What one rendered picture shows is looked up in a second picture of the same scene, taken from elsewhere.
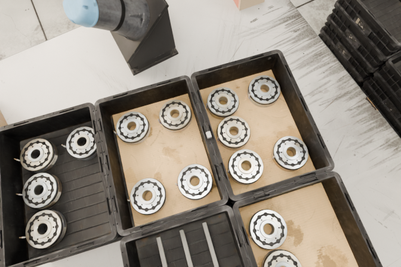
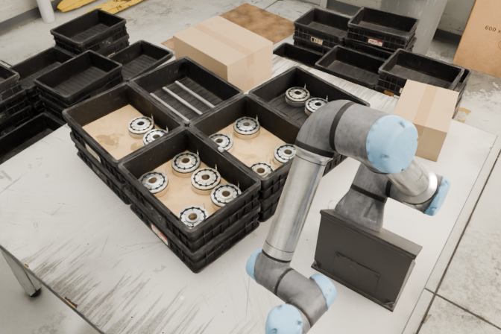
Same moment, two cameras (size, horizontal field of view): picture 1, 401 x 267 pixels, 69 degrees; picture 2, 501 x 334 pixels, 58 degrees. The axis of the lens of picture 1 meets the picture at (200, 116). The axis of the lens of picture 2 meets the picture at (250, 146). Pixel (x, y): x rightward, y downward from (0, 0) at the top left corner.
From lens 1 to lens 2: 1.42 m
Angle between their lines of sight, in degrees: 66
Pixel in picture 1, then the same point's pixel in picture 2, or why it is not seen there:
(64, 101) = not seen: hidden behind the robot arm
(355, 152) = (86, 247)
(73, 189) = (300, 117)
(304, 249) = (128, 143)
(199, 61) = not seen: hidden behind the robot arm
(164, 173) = (245, 145)
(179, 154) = (241, 157)
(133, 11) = (349, 197)
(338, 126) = (106, 263)
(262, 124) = (184, 199)
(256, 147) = (182, 183)
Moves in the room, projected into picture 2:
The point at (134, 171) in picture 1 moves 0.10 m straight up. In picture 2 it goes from (267, 138) to (268, 118)
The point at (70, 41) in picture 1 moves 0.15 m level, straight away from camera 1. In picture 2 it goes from (432, 231) to (477, 246)
